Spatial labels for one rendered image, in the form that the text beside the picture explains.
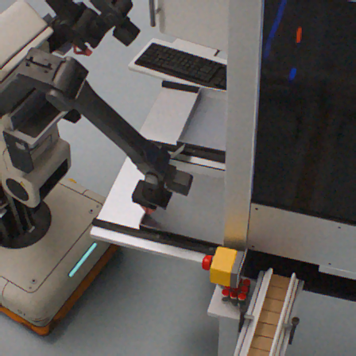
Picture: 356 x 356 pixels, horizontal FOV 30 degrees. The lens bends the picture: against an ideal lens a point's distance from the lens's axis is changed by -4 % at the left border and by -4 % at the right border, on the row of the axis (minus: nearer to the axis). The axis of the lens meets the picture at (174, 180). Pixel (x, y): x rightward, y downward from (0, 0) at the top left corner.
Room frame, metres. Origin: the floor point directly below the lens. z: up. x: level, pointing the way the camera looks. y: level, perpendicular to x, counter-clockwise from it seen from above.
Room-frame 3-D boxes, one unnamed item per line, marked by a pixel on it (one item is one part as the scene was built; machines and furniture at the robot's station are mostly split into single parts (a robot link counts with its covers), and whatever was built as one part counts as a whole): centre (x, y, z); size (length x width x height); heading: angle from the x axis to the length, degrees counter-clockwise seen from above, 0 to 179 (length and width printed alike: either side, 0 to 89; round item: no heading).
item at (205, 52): (2.02, -0.11, 0.79); 0.45 x 0.28 x 0.03; 59
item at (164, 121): (1.42, -0.09, 0.87); 0.70 x 0.48 x 0.02; 159
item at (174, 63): (1.97, -0.08, 0.82); 0.40 x 0.14 x 0.02; 59
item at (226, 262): (0.96, -0.12, 1.00); 0.08 x 0.07 x 0.07; 69
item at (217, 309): (0.93, -0.15, 0.87); 0.14 x 0.13 x 0.02; 69
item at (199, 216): (1.23, -0.10, 0.90); 0.34 x 0.26 x 0.04; 69
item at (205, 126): (1.55, -0.22, 0.90); 0.34 x 0.26 x 0.04; 69
